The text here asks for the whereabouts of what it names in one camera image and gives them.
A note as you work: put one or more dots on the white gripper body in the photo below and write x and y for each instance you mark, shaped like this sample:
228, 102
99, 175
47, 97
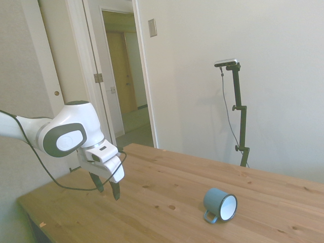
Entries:
111, 169

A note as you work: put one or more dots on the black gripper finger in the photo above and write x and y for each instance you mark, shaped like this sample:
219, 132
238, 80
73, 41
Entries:
97, 183
116, 191

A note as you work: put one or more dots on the blue enamel mug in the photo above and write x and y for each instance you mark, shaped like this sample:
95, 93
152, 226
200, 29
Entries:
215, 200

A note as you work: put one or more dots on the metal door hinge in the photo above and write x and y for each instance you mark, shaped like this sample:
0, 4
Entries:
98, 77

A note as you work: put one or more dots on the wooden hallway door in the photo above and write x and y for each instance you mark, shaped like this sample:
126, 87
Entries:
119, 71

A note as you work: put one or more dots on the white open door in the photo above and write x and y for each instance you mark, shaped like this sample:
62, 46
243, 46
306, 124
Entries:
101, 50

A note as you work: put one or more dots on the white door with knob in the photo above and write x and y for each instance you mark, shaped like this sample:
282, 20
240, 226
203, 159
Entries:
63, 50

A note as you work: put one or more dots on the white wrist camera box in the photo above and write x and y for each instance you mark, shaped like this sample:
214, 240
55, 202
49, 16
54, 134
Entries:
103, 152

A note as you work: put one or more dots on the beige wall switch plate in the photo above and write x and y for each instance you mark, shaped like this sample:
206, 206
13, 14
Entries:
152, 27

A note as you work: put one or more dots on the silver exterior camera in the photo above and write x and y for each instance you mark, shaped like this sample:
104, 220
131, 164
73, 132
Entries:
226, 62

